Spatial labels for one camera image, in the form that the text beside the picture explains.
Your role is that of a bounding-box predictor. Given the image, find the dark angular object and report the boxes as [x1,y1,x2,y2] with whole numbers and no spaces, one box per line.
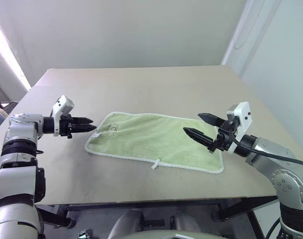
[1,101,20,116]

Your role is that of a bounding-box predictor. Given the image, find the black right upper arm cable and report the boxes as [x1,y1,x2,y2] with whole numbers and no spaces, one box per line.
[265,218,283,239]

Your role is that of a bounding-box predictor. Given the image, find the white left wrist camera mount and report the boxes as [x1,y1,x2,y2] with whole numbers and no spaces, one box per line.
[52,95,75,137]

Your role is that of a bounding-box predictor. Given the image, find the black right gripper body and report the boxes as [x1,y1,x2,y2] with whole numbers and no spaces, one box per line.
[207,119,238,153]

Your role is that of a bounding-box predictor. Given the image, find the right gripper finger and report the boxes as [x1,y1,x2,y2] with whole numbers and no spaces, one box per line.
[198,113,227,128]
[183,127,215,148]

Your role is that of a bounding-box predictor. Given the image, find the dark metal table frame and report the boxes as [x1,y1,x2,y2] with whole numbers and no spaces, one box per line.
[34,195,279,239]

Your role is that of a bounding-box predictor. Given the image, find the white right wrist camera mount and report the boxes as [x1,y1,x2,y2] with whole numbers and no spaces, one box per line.
[226,101,253,154]

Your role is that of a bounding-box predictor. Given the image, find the thin grey wall cable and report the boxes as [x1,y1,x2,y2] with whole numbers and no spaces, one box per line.
[234,0,264,50]

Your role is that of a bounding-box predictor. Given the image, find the silver robot torso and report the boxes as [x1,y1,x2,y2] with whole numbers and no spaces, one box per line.
[111,229,231,239]

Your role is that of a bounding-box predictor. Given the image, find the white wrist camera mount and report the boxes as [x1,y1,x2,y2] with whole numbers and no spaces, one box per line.
[52,95,75,137]
[226,101,253,154]

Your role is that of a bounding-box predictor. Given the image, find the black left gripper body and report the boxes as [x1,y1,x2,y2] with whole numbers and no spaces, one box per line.
[58,114,76,139]

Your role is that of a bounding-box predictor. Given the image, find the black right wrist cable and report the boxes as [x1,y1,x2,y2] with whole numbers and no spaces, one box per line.
[227,125,303,168]

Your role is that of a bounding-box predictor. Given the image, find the grey rounded shape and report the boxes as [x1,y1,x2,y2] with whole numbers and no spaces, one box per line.
[108,209,142,239]
[170,211,202,233]

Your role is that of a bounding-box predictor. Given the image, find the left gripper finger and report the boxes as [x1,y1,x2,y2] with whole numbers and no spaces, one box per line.
[73,116,94,125]
[73,124,98,133]

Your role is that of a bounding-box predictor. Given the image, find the light green towel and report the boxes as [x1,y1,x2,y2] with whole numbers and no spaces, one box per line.
[84,112,224,174]

